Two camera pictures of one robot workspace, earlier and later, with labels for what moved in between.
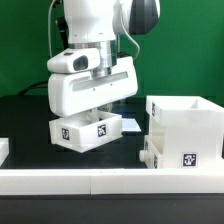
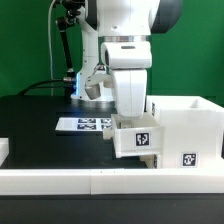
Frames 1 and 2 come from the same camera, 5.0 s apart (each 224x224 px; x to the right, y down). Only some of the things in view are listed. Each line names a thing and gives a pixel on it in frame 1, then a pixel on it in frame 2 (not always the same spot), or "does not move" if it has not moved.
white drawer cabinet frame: (192, 131) does not move
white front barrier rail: (110, 181) does not move
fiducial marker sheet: (129, 125) → (84, 124)
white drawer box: (83, 132) → (135, 137)
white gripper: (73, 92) → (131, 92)
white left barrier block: (4, 149) does not move
